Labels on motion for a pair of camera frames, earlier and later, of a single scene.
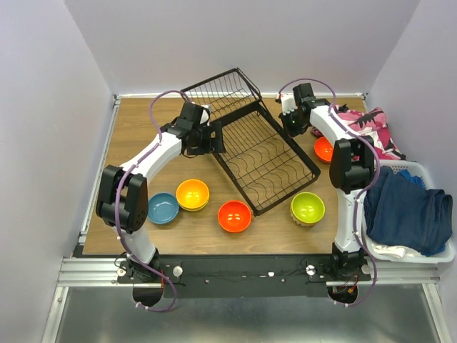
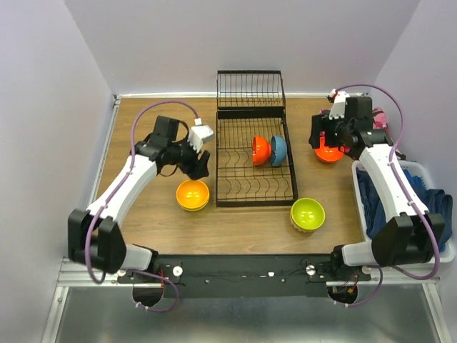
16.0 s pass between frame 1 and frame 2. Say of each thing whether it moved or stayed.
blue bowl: moved
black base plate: stayed
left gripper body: moved
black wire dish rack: moved
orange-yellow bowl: stayed
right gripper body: moved
